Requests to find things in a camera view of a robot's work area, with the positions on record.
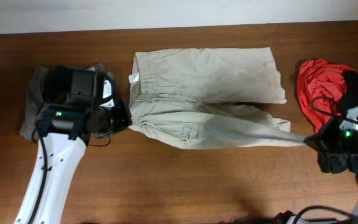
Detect black garment with logo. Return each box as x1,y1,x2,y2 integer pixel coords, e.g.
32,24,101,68
309,71,358,181

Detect red crumpled garment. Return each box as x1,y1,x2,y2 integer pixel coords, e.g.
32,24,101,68
296,59,358,133

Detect folded grey garment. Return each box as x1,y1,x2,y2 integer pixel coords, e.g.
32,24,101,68
20,66,115,143

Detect beige shorts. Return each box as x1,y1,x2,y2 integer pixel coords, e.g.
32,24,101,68
129,47,304,149

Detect folded black garment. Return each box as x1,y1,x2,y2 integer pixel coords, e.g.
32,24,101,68
42,65,73,104

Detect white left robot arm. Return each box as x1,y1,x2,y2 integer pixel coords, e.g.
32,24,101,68
15,100,132,223

